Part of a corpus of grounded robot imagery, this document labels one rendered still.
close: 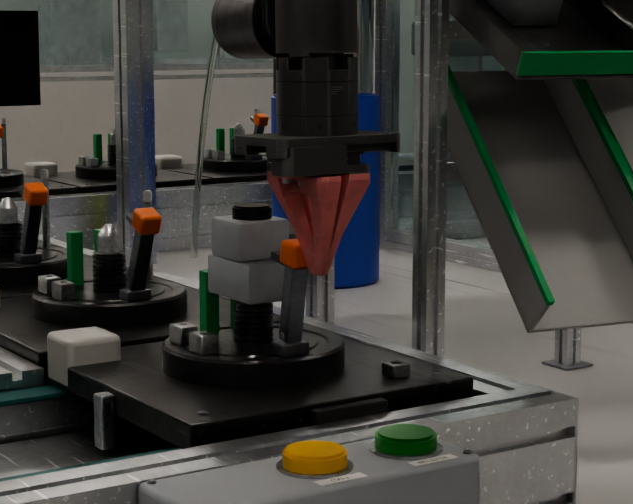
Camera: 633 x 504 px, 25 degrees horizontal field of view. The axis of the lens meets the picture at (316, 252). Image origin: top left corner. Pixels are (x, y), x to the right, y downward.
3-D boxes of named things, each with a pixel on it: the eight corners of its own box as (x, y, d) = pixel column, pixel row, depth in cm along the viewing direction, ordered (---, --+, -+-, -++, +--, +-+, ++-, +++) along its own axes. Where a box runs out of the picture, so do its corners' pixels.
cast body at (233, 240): (299, 299, 110) (299, 207, 109) (248, 305, 107) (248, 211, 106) (243, 283, 117) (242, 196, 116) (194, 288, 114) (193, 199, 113)
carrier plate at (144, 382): (474, 402, 109) (474, 374, 109) (191, 454, 96) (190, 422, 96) (300, 344, 129) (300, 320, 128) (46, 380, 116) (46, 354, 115)
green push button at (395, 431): (449, 464, 93) (449, 433, 93) (399, 474, 91) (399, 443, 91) (411, 448, 96) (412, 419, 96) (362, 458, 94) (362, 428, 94)
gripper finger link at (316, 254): (265, 272, 105) (263, 141, 104) (346, 263, 109) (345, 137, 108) (317, 284, 99) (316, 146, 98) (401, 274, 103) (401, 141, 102)
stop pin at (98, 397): (117, 448, 106) (116, 394, 105) (102, 451, 105) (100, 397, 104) (108, 443, 107) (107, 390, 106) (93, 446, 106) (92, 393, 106)
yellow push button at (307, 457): (359, 482, 89) (360, 451, 89) (305, 494, 87) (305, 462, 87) (323, 466, 93) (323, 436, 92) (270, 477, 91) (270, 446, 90)
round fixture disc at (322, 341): (380, 372, 110) (381, 346, 110) (219, 398, 102) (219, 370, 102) (282, 339, 122) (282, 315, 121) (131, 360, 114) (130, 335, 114)
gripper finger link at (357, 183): (236, 275, 104) (233, 143, 102) (319, 265, 108) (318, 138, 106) (288, 287, 98) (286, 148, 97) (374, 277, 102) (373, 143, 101)
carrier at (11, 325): (291, 341, 130) (291, 202, 128) (39, 377, 117) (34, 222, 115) (166, 299, 150) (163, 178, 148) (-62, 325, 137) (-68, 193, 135)
